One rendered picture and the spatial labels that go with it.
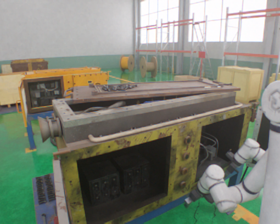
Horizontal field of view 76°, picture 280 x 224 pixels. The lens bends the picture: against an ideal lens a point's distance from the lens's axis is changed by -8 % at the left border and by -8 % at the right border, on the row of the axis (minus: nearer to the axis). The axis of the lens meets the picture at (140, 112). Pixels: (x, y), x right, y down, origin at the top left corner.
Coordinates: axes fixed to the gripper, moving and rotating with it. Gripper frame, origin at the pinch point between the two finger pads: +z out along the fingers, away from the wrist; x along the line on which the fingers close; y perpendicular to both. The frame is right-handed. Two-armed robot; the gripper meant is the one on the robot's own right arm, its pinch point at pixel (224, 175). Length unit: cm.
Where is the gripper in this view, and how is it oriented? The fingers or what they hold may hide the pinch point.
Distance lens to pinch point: 154.9
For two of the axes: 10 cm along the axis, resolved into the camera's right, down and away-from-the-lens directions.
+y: 6.5, 5.8, -4.9
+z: -3.7, 8.0, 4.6
